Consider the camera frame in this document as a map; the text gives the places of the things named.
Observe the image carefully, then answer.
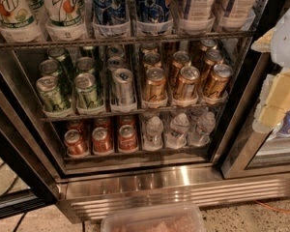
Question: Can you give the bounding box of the gold can front left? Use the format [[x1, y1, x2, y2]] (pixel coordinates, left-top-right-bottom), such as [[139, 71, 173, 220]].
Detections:
[[143, 68, 166, 102]]

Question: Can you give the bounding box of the red can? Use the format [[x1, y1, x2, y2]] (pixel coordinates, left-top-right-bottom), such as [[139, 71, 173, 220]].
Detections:
[[92, 127, 113, 155], [119, 125, 137, 151], [64, 130, 88, 158]]

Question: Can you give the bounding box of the gold can front right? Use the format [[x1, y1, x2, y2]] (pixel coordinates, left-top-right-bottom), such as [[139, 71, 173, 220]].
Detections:
[[203, 64, 233, 99]]

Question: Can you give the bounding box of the silver can front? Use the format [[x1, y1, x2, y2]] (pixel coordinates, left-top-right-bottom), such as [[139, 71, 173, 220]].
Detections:
[[112, 69, 134, 105]]

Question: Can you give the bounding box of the green can middle left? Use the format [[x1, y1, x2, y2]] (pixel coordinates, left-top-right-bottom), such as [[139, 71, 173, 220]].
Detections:
[[40, 59, 67, 81]]

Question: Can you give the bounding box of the gold can front middle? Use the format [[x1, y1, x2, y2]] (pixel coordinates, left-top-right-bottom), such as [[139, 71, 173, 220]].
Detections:
[[173, 66, 200, 101]]

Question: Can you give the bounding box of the gold can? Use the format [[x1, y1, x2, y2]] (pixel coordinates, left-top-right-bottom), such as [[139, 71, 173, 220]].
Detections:
[[203, 64, 233, 99], [143, 68, 166, 102], [173, 66, 200, 101]]

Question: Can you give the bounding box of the water bottle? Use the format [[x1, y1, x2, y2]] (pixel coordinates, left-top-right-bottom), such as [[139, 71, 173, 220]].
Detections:
[[144, 116, 163, 151], [188, 112, 216, 147], [166, 113, 189, 149]]

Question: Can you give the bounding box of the red can front left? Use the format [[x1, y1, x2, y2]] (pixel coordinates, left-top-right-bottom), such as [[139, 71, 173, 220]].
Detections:
[[64, 130, 88, 158]]

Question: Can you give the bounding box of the green can front left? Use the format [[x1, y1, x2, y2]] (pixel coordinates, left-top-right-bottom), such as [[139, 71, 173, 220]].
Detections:
[[36, 75, 71, 112]]

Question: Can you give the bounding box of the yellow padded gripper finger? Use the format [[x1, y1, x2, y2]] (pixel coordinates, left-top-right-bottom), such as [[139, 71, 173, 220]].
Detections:
[[252, 69, 290, 133], [251, 28, 275, 53]]

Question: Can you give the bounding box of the white can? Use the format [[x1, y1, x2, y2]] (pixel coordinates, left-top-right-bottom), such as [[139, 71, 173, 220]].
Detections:
[[217, 0, 264, 21], [181, 0, 215, 20]]

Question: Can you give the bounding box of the green can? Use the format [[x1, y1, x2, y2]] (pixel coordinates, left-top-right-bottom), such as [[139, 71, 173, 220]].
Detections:
[[75, 57, 96, 74], [36, 75, 71, 112], [40, 59, 67, 81], [74, 72, 102, 109]]

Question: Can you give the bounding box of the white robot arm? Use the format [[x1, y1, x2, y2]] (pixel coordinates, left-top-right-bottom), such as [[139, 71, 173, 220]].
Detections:
[[251, 8, 290, 133]]

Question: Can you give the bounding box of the stainless steel fridge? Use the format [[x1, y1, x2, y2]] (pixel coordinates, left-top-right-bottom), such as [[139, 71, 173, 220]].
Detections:
[[0, 0, 290, 223]]

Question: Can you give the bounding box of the water bottle middle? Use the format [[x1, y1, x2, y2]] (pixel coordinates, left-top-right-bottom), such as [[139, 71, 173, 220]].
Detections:
[[166, 113, 189, 149]]

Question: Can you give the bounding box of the water bottle right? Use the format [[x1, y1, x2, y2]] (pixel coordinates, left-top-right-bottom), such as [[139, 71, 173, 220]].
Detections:
[[188, 112, 216, 147]]

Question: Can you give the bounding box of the white can right inner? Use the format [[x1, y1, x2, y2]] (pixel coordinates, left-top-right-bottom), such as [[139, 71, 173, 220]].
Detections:
[[181, 0, 215, 20]]

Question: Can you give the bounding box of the red can front right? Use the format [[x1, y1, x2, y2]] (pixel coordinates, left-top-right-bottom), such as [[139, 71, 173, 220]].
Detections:
[[119, 125, 137, 151]]

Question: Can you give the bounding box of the water bottle left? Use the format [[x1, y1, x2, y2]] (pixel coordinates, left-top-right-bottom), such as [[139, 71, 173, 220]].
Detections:
[[144, 116, 163, 151]]

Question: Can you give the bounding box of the white can far right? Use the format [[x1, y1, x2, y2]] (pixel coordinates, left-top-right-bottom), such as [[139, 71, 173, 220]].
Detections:
[[217, 0, 264, 21]]

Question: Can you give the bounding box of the red can front middle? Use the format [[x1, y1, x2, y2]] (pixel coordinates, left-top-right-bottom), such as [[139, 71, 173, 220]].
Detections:
[[92, 127, 113, 155]]

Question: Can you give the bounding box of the clear plastic food container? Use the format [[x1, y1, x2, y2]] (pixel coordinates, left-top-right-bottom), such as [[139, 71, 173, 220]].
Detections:
[[101, 202, 207, 232]]

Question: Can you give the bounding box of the orange cable on floor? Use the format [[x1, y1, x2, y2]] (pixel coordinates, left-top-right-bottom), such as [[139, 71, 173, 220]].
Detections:
[[254, 200, 290, 215]]

